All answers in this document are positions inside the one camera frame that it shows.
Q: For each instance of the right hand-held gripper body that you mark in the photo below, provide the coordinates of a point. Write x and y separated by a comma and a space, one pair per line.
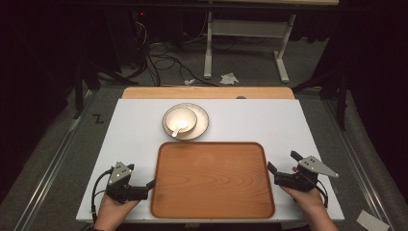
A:
304, 174

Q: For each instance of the person's left hand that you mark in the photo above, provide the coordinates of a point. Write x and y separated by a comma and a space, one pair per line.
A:
112, 211

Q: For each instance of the wooden table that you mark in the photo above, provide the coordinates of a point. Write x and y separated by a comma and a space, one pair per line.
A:
192, 93

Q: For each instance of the large crumpled white paper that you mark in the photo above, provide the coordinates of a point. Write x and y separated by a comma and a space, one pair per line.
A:
229, 79

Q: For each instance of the cream bowl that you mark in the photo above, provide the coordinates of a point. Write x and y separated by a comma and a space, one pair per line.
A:
179, 115

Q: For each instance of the white ceramic spoon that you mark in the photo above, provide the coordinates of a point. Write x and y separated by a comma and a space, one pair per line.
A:
179, 126

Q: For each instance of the metal floor rail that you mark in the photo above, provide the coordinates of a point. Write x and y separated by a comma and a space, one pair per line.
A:
53, 166
356, 166

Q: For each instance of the brown wooden tray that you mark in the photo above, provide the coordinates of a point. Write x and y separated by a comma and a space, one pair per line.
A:
213, 181

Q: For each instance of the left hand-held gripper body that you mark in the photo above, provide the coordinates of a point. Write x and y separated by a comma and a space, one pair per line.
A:
120, 174

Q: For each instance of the small crumpled white paper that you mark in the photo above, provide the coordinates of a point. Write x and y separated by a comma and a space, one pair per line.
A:
189, 82

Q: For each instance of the cream round plate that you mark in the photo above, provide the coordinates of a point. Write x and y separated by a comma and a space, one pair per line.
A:
202, 123

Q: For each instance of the white metal desk frame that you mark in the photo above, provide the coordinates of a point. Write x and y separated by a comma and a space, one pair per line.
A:
247, 28

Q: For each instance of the black metal stand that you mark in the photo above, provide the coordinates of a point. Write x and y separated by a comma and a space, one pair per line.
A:
342, 96
78, 93

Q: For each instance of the person's right hand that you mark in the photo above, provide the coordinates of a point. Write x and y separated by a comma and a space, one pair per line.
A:
304, 200

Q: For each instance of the flat white paper sheet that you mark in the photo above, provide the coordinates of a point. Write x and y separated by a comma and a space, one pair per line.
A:
372, 222

